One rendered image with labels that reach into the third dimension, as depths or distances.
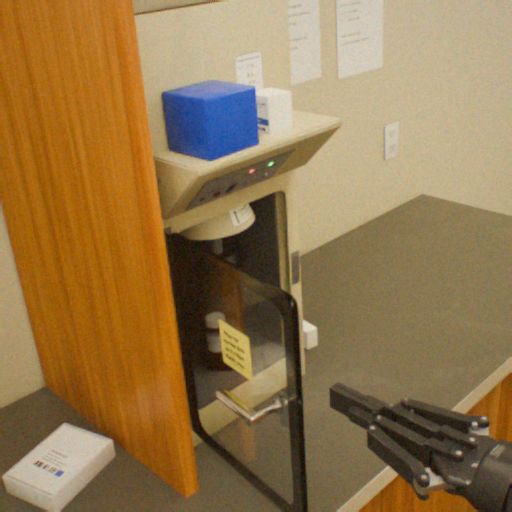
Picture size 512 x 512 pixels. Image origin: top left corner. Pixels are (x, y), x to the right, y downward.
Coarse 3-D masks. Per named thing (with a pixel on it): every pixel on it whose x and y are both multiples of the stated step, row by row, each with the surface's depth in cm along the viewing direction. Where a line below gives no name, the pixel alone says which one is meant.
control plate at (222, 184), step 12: (276, 156) 110; (288, 156) 114; (252, 168) 108; (264, 168) 112; (276, 168) 116; (216, 180) 103; (228, 180) 106; (240, 180) 110; (252, 180) 114; (204, 192) 105; (228, 192) 112; (192, 204) 107
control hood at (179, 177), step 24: (312, 120) 115; (336, 120) 115; (264, 144) 105; (288, 144) 108; (312, 144) 116; (168, 168) 101; (192, 168) 97; (216, 168) 99; (240, 168) 105; (288, 168) 121; (168, 192) 103; (192, 192) 102; (168, 216) 106
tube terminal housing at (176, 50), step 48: (240, 0) 108; (144, 48) 98; (192, 48) 104; (240, 48) 111; (288, 48) 118; (240, 192) 120; (288, 192) 128; (288, 240) 132; (288, 288) 140; (192, 432) 128
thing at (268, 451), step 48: (192, 288) 107; (240, 288) 95; (192, 336) 113; (288, 336) 89; (192, 384) 119; (240, 384) 104; (288, 384) 93; (240, 432) 109; (288, 432) 97; (288, 480) 102
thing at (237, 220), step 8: (240, 208) 125; (248, 208) 127; (216, 216) 122; (224, 216) 122; (232, 216) 123; (240, 216) 124; (248, 216) 126; (200, 224) 122; (208, 224) 122; (216, 224) 122; (224, 224) 122; (232, 224) 123; (240, 224) 124; (248, 224) 126; (184, 232) 122; (192, 232) 122; (200, 232) 122; (208, 232) 122; (216, 232) 122; (224, 232) 122; (232, 232) 123
